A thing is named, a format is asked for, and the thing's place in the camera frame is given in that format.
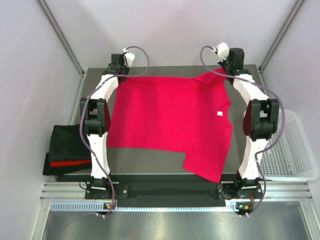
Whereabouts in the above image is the aluminium frame post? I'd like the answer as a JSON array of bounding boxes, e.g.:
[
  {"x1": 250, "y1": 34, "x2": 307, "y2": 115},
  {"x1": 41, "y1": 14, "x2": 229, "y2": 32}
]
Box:
[
  {"x1": 34, "y1": 0, "x2": 87, "y2": 76},
  {"x1": 258, "y1": 0, "x2": 306, "y2": 74}
]

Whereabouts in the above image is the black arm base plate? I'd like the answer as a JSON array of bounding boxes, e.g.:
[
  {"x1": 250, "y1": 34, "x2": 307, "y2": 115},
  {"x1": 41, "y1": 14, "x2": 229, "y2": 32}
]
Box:
[{"x1": 84, "y1": 174, "x2": 263, "y2": 207}]

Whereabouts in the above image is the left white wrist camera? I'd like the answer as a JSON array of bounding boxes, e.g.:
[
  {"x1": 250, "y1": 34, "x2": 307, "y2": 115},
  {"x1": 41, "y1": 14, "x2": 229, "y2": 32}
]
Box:
[{"x1": 122, "y1": 48, "x2": 135, "y2": 68}]

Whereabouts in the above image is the white perforated plastic basket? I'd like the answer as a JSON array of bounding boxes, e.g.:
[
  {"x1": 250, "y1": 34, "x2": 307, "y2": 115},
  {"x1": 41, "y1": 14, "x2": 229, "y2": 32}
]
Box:
[{"x1": 260, "y1": 110, "x2": 319, "y2": 182}]

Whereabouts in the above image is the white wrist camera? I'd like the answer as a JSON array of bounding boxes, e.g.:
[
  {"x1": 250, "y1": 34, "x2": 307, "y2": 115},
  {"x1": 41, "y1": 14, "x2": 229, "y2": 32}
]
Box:
[
  {"x1": 122, "y1": 48, "x2": 135, "y2": 68},
  {"x1": 212, "y1": 42, "x2": 230, "y2": 62}
]

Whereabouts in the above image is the folded black shirt stack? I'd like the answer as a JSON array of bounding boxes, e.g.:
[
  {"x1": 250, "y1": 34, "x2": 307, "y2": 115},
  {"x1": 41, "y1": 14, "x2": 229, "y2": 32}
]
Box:
[{"x1": 42, "y1": 124, "x2": 92, "y2": 176}]

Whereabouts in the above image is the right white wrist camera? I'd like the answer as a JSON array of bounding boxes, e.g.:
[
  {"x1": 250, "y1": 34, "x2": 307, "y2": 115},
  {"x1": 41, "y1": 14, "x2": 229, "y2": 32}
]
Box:
[{"x1": 212, "y1": 42, "x2": 230, "y2": 62}]

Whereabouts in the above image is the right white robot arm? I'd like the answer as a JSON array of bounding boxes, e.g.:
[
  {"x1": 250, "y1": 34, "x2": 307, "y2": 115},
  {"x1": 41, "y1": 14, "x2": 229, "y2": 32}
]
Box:
[{"x1": 216, "y1": 43, "x2": 280, "y2": 198}]

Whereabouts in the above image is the red t shirt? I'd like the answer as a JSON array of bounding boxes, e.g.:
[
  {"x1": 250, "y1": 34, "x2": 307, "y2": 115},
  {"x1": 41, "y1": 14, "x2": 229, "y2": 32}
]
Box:
[{"x1": 107, "y1": 68, "x2": 233, "y2": 183}]

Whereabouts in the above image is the slotted grey cable duct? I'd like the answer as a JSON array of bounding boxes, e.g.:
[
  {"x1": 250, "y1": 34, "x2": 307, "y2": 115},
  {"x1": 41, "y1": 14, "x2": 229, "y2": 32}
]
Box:
[{"x1": 50, "y1": 201, "x2": 251, "y2": 213}]

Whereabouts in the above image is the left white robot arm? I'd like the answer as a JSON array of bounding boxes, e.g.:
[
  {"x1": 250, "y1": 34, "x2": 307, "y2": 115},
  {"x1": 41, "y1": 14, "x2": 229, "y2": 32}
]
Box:
[{"x1": 79, "y1": 50, "x2": 135, "y2": 201}]

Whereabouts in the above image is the left aluminium frame post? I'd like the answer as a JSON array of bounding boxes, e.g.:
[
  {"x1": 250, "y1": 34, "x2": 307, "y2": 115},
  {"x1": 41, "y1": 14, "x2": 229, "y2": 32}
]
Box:
[{"x1": 34, "y1": 0, "x2": 87, "y2": 76}]

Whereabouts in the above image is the right aluminium frame post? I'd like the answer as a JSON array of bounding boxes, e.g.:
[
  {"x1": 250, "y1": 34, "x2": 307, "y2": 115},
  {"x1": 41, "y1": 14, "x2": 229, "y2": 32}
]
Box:
[{"x1": 258, "y1": 0, "x2": 306, "y2": 74}]

